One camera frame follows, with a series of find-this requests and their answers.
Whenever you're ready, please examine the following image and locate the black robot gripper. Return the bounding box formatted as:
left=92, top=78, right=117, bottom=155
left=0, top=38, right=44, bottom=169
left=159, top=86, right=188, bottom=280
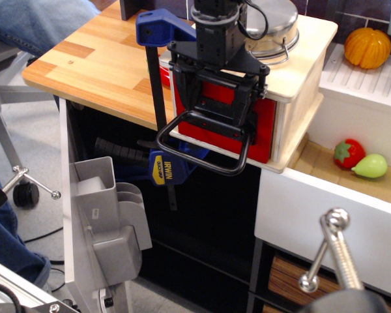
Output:
left=167, top=1, right=270, bottom=127

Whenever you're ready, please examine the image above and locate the red-fronted wooden drawer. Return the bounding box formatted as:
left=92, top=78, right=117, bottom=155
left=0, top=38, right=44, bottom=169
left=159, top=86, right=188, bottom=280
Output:
left=178, top=82, right=276, bottom=164

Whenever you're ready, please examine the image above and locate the black metal drawer handle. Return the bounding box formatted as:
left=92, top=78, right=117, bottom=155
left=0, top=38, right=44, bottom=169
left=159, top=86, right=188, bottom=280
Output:
left=156, top=96, right=258, bottom=176

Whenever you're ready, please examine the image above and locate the light wooden box housing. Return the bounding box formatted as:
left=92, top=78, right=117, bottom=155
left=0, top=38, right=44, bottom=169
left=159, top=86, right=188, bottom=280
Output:
left=170, top=16, right=338, bottom=173

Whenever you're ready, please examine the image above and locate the blue bar clamp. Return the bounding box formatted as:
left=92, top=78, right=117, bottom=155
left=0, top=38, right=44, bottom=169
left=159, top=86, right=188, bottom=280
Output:
left=136, top=9, right=197, bottom=211

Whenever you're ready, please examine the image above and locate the red toy strawberry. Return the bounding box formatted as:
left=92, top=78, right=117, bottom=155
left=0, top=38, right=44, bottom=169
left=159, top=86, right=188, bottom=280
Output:
left=334, top=138, right=366, bottom=170

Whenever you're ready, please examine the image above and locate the white sink basin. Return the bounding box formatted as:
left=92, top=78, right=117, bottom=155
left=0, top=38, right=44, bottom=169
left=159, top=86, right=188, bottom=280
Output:
left=254, top=45, right=391, bottom=296

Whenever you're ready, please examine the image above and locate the orange toy pumpkin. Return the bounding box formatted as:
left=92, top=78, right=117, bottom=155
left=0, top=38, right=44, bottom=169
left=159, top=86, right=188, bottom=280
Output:
left=344, top=27, right=391, bottom=69

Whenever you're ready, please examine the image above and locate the green toy pear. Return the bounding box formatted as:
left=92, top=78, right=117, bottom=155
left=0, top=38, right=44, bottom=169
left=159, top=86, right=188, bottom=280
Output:
left=351, top=154, right=388, bottom=179

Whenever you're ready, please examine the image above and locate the silver metal clamp screw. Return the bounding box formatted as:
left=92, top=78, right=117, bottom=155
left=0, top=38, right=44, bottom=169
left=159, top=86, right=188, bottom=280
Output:
left=298, top=207, right=364, bottom=293

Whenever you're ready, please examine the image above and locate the black caster wheel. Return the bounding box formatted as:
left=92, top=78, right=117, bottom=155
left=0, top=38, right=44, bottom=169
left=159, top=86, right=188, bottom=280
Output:
left=13, top=183, right=40, bottom=209

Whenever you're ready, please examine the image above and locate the person's blue jeans leg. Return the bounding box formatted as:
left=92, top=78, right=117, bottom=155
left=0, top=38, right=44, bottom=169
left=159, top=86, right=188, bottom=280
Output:
left=0, top=153, right=51, bottom=288

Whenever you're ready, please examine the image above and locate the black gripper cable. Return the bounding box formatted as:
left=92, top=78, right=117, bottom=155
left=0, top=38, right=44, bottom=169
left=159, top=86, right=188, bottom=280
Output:
left=237, top=0, right=269, bottom=41

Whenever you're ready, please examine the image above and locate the grey plastic bracket holder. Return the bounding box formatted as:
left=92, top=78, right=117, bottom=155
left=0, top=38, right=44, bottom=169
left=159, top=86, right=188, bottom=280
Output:
left=63, top=156, right=152, bottom=312

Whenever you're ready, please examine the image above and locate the silver clamp handle left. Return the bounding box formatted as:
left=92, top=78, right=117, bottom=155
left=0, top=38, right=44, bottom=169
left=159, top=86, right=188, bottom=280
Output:
left=0, top=166, right=61, bottom=208

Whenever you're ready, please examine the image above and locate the grey metal chair frame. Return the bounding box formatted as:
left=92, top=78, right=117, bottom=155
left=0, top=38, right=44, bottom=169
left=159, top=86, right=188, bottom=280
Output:
left=0, top=35, right=56, bottom=183

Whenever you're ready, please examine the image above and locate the black floor cable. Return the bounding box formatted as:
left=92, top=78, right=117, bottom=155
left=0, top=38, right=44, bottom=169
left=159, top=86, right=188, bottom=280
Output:
left=23, top=226, right=66, bottom=293

